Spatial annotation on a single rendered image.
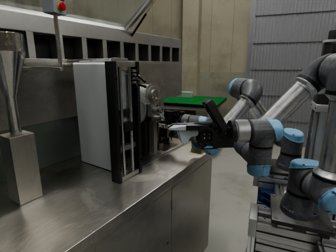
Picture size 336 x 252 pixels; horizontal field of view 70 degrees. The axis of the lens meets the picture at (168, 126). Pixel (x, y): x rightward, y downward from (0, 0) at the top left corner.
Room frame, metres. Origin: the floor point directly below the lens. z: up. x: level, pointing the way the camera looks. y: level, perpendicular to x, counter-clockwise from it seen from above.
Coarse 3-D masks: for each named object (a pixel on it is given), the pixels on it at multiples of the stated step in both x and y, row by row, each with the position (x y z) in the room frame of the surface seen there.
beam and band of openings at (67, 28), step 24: (0, 24) 1.09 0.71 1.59; (24, 24) 1.18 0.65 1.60; (48, 24) 1.27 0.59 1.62; (72, 24) 1.39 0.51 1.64; (48, 48) 1.34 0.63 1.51; (72, 48) 1.46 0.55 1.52; (96, 48) 1.59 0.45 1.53; (120, 48) 1.69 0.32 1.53; (144, 48) 1.96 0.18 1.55; (168, 48) 2.20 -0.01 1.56
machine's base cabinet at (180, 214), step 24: (168, 192) 1.09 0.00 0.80; (192, 192) 1.31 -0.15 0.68; (144, 216) 0.93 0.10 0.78; (168, 216) 1.09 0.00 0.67; (192, 216) 1.31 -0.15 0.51; (96, 240) 0.71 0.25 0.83; (120, 240) 0.80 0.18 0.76; (144, 240) 0.92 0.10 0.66; (168, 240) 1.09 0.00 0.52; (192, 240) 1.32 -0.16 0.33
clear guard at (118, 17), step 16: (0, 0) 1.10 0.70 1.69; (16, 0) 1.15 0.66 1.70; (32, 0) 1.19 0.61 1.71; (80, 0) 1.35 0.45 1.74; (96, 0) 1.41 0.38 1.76; (112, 0) 1.48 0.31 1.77; (128, 0) 1.55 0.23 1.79; (144, 0) 1.63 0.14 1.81; (64, 16) 1.37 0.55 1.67; (80, 16) 1.44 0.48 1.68; (96, 16) 1.51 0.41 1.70; (112, 16) 1.59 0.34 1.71; (128, 16) 1.68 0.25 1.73
